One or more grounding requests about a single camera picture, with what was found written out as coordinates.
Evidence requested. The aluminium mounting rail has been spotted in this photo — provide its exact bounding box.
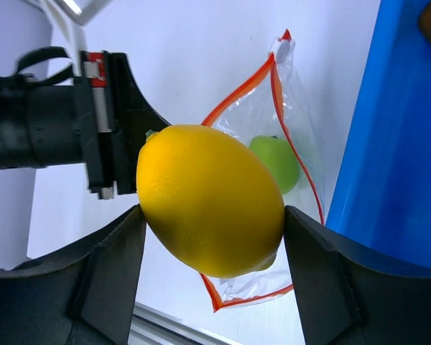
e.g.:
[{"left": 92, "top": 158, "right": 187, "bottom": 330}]
[{"left": 127, "top": 303, "right": 239, "bottom": 345}]

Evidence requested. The blue plastic bin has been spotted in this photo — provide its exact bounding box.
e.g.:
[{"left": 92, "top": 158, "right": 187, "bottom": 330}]
[{"left": 326, "top": 1, "right": 431, "bottom": 268}]

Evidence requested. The yellow lemon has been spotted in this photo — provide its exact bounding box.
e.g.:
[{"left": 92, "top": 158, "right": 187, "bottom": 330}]
[{"left": 136, "top": 125, "right": 284, "bottom": 279}]

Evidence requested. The clear zip bag orange zipper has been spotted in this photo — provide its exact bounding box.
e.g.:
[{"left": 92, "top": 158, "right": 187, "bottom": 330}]
[{"left": 202, "top": 31, "right": 325, "bottom": 311}]

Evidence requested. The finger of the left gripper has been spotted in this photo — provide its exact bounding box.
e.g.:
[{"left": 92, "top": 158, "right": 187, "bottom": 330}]
[{"left": 109, "top": 52, "right": 170, "bottom": 195}]

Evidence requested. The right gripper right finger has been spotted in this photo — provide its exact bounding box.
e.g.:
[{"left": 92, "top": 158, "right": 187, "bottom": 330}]
[{"left": 284, "top": 206, "right": 431, "bottom": 344}]

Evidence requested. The left aluminium frame post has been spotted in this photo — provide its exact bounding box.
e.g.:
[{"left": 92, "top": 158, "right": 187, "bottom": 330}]
[{"left": 23, "top": 0, "right": 112, "bottom": 26}]

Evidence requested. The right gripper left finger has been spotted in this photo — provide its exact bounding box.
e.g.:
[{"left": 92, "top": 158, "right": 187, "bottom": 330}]
[{"left": 0, "top": 206, "right": 146, "bottom": 344}]

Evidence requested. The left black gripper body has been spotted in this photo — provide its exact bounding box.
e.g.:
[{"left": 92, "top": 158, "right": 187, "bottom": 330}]
[{"left": 0, "top": 47, "right": 114, "bottom": 200}]

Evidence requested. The green apple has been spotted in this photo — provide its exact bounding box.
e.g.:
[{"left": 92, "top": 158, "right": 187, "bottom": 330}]
[{"left": 249, "top": 136, "right": 300, "bottom": 195}]

